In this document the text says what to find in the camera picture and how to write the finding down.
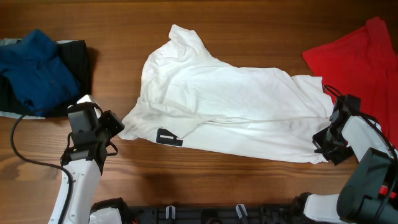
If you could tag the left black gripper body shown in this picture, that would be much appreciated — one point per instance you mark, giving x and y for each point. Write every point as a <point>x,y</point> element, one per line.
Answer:
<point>112,123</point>

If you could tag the red t-shirt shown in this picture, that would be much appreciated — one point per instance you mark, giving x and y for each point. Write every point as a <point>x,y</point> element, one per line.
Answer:
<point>364,64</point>

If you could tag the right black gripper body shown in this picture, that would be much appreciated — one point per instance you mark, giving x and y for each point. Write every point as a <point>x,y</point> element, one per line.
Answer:
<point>326,145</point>

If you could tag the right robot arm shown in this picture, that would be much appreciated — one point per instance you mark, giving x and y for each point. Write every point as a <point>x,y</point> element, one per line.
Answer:
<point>370,194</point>

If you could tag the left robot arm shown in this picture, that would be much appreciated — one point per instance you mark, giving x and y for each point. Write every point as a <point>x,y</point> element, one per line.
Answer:
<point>82,164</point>

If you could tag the black folded garment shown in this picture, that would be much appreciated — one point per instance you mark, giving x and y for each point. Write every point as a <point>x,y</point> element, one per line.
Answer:
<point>76,58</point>

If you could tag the white t-shirt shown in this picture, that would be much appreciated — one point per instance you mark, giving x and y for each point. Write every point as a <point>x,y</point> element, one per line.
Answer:
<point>213,106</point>

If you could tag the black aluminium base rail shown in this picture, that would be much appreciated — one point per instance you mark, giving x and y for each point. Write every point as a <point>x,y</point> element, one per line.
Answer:
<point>266,214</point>

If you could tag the blue folded shirt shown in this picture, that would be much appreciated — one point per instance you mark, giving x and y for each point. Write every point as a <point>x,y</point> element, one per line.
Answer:
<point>39,78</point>

